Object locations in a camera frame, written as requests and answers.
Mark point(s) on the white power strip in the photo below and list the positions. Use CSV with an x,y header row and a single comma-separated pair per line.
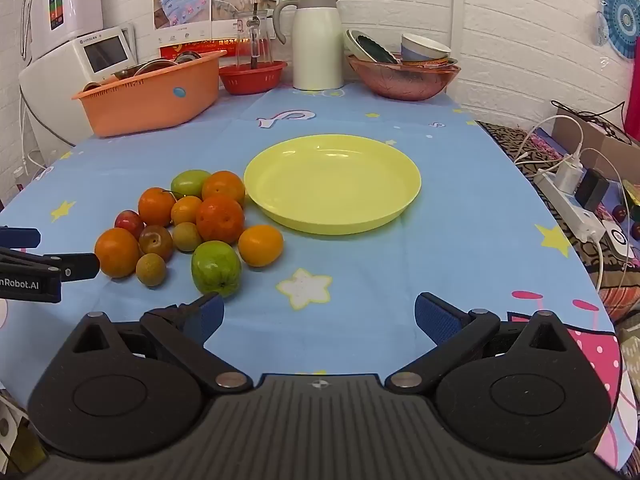
x,y
575,210

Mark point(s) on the yellow plastic plate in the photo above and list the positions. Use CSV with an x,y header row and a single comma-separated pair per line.
x,y
332,185

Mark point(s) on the dark brown plum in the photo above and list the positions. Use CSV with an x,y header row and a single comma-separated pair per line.
x,y
155,240

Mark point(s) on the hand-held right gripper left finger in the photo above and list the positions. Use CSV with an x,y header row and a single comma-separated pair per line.
x,y
212,316

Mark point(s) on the green-lined white bowl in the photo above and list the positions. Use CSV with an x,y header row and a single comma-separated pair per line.
x,y
372,49

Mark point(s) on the white thermos jug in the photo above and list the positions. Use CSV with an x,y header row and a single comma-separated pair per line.
x,y
317,45

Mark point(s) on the small brownish green fruit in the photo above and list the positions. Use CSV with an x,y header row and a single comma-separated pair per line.
x,y
150,270
187,236

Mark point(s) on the clear glass jar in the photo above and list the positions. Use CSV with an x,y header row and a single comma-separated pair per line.
x,y
255,35

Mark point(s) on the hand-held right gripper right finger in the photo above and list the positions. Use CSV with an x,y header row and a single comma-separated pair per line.
x,y
434,316

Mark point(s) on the leopard-print cloth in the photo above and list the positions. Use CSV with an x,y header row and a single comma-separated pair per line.
x,y
510,142

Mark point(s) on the white charger plug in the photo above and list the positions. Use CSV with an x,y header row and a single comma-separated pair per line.
x,y
567,175

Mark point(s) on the black charger plug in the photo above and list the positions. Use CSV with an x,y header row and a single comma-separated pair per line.
x,y
592,190

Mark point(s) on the orange plastic basin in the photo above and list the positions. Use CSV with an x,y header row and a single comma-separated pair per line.
x,y
150,105

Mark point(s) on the blue round wall ornament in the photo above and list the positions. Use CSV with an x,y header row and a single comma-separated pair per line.
x,y
620,17

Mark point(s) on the pink glass bowl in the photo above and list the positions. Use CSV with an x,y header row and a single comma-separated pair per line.
x,y
405,82

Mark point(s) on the red plastic basket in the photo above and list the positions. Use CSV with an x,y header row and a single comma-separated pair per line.
x,y
252,80

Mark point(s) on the orange with stem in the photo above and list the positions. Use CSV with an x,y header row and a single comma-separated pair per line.
x,y
156,207

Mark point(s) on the wall calendar poster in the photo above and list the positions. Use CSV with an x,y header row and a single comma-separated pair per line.
x,y
200,5

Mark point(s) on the steel bowl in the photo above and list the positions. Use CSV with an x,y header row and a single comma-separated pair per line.
x,y
147,67
189,56

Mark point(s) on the white appliance with screen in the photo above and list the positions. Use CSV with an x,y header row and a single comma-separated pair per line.
x,y
75,62

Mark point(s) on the dark reddish orange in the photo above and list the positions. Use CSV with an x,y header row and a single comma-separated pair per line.
x,y
220,219

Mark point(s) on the white wall pipe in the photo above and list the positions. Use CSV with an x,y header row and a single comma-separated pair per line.
x,y
452,10

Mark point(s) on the small orange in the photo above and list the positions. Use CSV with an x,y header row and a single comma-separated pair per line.
x,y
185,210

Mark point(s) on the blue printed tablecloth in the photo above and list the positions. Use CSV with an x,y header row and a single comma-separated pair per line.
x,y
450,260

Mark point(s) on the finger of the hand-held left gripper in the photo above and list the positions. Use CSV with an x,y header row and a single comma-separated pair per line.
x,y
75,266
20,237

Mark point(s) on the red-rimmed patterned bowl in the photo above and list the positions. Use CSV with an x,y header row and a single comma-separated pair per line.
x,y
435,63

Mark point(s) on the white round gadget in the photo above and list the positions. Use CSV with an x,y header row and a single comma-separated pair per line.
x,y
617,237

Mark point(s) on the white and blue bowl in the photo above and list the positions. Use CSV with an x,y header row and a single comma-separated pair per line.
x,y
425,50

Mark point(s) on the red plum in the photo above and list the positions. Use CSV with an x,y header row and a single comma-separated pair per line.
x,y
126,221

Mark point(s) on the cardboard box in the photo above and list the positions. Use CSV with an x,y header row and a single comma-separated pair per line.
x,y
595,145

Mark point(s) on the large green guava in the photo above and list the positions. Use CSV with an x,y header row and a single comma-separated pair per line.
x,y
216,268

